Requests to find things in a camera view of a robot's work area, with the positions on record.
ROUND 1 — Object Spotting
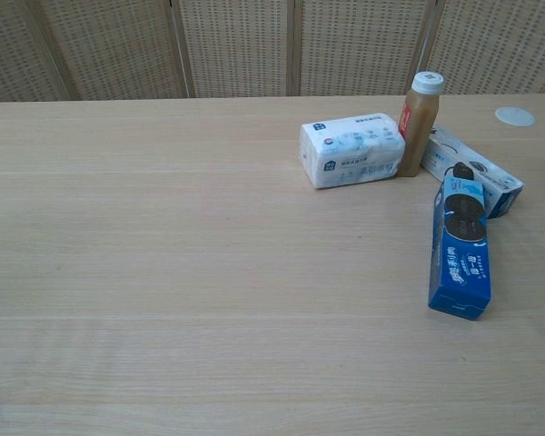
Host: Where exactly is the white Oreo cookie box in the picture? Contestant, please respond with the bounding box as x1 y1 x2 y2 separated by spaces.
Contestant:
421 124 526 220

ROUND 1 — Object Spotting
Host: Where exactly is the blue Oreo cookie box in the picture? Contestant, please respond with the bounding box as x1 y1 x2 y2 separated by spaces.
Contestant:
427 174 492 322

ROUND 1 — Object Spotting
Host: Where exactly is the white tissue paper pack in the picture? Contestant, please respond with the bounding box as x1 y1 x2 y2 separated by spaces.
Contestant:
298 112 407 191

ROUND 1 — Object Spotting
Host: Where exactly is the brown juice bottle white cap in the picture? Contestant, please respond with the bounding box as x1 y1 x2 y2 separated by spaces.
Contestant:
395 71 445 178

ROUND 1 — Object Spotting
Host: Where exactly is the woven folding screen panel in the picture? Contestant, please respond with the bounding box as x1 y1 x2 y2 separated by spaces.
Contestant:
424 0 545 96
29 0 195 102
171 0 300 99
0 0 79 105
292 0 442 98

